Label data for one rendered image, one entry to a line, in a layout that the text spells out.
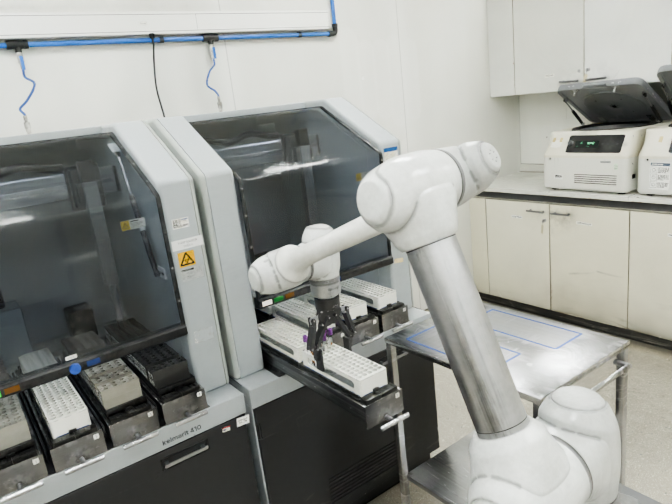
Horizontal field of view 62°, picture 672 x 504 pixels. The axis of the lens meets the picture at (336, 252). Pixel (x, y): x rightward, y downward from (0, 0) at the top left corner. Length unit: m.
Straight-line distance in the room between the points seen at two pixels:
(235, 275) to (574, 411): 1.11
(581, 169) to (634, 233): 0.48
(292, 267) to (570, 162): 2.57
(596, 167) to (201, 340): 2.58
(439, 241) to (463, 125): 3.16
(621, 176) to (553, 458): 2.62
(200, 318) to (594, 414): 1.16
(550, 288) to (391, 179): 3.08
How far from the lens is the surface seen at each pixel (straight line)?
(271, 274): 1.45
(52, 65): 2.81
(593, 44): 3.95
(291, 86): 3.25
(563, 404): 1.25
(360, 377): 1.60
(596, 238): 3.74
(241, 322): 1.91
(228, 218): 1.82
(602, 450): 1.25
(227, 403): 1.87
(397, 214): 1.00
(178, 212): 1.75
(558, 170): 3.79
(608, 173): 3.62
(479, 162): 1.13
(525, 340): 1.86
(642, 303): 3.72
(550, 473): 1.13
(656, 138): 3.54
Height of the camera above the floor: 1.61
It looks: 15 degrees down
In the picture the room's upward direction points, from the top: 7 degrees counter-clockwise
